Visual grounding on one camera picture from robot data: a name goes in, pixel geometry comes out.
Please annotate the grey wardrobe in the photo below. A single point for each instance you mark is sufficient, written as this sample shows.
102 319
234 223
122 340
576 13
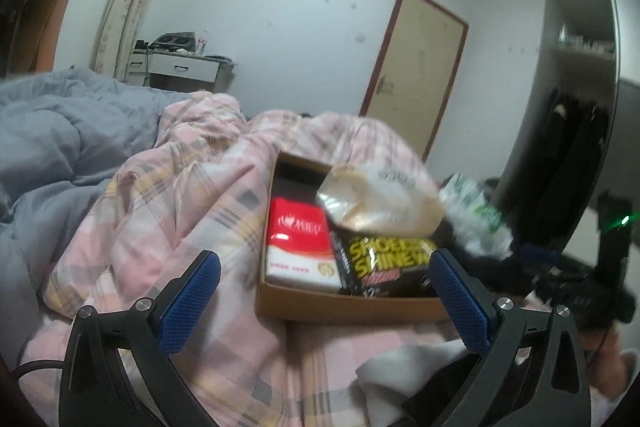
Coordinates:
575 77

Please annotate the black yellow wipes pack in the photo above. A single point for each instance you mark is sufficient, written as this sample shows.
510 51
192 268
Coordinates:
385 264

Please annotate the cardboard box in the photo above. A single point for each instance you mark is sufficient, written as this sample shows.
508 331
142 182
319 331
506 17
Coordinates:
350 307

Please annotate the beige tissue pack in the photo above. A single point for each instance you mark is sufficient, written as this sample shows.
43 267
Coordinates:
380 202

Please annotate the small bottle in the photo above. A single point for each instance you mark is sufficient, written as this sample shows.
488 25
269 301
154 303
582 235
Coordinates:
202 44

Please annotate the white green-printed plastic bag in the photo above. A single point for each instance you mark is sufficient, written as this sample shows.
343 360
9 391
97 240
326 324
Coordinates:
475 212

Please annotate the wooden doorway frame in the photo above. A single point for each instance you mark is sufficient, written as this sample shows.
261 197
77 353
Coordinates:
45 17

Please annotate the grey blanket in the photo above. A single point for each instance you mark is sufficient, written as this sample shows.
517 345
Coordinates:
50 142

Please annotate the red white tissue pack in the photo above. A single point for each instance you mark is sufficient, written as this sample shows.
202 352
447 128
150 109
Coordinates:
300 247

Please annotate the person's right hand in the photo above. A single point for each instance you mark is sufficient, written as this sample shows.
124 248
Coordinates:
615 367

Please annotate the dark hanging clothes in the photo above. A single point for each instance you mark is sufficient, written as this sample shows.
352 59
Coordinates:
560 157

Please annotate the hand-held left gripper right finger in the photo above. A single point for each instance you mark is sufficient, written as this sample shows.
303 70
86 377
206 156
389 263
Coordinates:
460 302

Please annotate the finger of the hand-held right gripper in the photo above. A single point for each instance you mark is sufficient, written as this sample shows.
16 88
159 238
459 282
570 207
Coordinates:
550 259

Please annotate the black sock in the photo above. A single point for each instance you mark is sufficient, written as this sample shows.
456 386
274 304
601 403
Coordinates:
505 274

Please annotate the black tray on nightstand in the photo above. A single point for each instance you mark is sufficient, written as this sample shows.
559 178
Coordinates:
172 42

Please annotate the pink plaid blanket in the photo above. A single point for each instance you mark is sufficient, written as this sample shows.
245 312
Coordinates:
175 207

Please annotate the white nightstand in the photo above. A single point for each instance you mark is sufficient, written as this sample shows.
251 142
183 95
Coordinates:
180 67

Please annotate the beige door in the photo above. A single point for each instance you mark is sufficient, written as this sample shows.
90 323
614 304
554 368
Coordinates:
415 72

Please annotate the white sock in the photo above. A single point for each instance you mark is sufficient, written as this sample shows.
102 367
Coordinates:
395 367

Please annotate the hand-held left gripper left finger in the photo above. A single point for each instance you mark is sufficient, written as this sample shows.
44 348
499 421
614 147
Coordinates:
187 302

